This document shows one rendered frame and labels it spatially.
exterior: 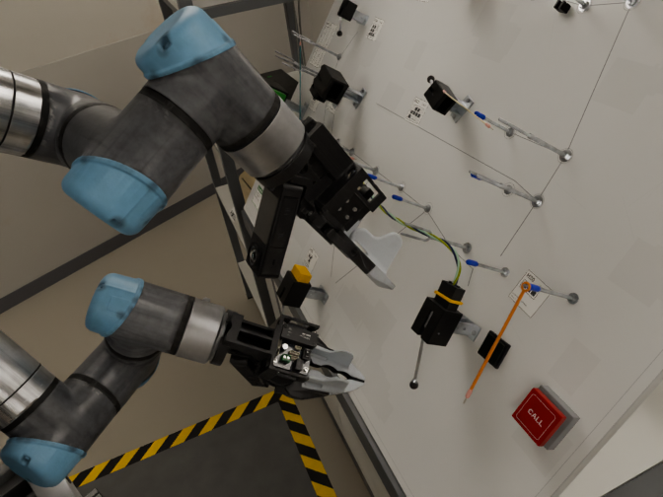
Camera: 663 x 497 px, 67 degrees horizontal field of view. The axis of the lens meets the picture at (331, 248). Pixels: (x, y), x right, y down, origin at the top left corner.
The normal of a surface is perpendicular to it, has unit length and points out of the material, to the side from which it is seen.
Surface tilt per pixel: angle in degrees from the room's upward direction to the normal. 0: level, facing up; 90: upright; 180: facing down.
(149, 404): 0
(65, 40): 90
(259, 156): 99
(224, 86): 79
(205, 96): 69
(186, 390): 0
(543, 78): 54
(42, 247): 90
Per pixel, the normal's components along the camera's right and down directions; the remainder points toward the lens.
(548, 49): -0.81, -0.20
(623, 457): -0.12, -0.79
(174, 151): 0.63, 0.29
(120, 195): 0.47, 0.20
